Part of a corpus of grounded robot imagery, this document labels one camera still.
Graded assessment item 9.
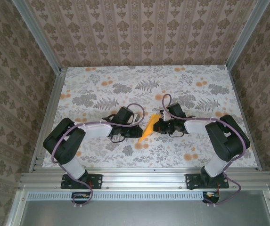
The orange square paper sheet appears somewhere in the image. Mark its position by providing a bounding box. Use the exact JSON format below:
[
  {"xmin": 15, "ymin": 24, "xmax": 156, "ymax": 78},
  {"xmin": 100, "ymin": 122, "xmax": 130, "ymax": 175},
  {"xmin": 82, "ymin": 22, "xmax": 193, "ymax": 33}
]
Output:
[{"xmin": 138, "ymin": 114, "xmax": 161, "ymax": 144}]

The floral patterned table cover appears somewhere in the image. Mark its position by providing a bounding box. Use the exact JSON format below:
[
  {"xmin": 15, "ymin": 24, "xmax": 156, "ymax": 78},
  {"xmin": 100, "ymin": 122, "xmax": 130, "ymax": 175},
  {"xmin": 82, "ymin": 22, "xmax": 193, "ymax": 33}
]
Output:
[{"xmin": 41, "ymin": 65, "xmax": 258, "ymax": 169}]

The small black connector box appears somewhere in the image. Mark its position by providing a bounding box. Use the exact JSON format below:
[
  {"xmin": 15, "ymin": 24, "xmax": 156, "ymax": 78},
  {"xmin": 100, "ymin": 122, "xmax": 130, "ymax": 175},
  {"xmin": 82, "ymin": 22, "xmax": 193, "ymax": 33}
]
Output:
[
  {"xmin": 202, "ymin": 191, "xmax": 221, "ymax": 204},
  {"xmin": 71, "ymin": 192, "xmax": 93, "ymax": 204}
]

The grey metal panel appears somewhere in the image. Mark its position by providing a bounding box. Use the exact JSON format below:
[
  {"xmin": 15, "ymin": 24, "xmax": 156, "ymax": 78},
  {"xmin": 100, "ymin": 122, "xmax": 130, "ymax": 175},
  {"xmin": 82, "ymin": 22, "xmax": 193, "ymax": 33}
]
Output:
[{"xmin": 6, "ymin": 190, "xmax": 270, "ymax": 226}]

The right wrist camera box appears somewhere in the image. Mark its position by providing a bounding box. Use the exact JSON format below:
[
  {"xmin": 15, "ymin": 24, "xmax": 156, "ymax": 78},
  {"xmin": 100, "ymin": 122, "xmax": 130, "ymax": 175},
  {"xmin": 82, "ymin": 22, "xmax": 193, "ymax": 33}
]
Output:
[{"xmin": 167, "ymin": 103, "xmax": 187, "ymax": 120}]

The aluminium mounting rail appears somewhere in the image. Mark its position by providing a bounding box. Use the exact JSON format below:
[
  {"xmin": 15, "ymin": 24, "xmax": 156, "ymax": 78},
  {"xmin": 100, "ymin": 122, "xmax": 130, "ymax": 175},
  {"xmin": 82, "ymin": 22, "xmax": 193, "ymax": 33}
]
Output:
[{"xmin": 19, "ymin": 171, "xmax": 270, "ymax": 190}]

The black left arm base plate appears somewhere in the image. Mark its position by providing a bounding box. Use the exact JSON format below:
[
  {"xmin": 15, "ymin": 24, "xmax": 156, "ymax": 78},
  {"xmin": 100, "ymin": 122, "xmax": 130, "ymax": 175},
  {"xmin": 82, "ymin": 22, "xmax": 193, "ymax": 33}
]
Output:
[{"xmin": 61, "ymin": 173, "xmax": 103, "ymax": 190}]

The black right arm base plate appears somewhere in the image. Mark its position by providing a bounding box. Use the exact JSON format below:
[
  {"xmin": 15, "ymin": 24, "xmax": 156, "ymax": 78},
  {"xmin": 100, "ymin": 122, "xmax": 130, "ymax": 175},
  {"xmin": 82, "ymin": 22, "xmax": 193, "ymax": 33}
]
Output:
[{"xmin": 186, "ymin": 173, "xmax": 229, "ymax": 190}]

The slotted grey cable duct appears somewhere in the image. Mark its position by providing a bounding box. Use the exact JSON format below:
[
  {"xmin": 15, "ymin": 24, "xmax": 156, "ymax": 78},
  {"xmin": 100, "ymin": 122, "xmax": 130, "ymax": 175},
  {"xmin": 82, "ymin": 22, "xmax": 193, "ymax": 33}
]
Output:
[{"xmin": 27, "ymin": 191, "xmax": 221, "ymax": 201}]

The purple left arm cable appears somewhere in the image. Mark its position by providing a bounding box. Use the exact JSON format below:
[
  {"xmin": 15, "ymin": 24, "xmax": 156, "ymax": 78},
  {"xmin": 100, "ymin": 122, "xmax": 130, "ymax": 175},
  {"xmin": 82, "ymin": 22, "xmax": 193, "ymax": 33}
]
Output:
[{"xmin": 51, "ymin": 103, "xmax": 147, "ymax": 208}]

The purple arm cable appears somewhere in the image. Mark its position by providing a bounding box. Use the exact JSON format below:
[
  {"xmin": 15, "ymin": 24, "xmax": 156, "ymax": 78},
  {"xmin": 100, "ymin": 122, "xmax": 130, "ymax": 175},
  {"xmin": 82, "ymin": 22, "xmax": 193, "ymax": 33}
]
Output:
[
  {"xmin": 162, "ymin": 94, "xmax": 250, "ymax": 208},
  {"xmin": 51, "ymin": 103, "xmax": 147, "ymax": 208}
]

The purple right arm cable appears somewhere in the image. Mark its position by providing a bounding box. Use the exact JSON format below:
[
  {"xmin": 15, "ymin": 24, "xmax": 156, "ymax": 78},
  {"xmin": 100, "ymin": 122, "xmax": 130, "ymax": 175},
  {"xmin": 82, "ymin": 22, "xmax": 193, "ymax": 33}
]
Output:
[{"xmin": 162, "ymin": 94, "xmax": 250, "ymax": 208}]

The aluminium frame post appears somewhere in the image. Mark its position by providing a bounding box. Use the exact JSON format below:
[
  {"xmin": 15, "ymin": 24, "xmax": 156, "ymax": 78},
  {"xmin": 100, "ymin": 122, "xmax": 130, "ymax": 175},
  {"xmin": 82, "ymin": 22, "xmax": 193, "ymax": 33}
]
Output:
[
  {"xmin": 11, "ymin": 0, "xmax": 63, "ymax": 74},
  {"xmin": 225, "ymin": 0, "xmax": 270, "ymax": 69}
]

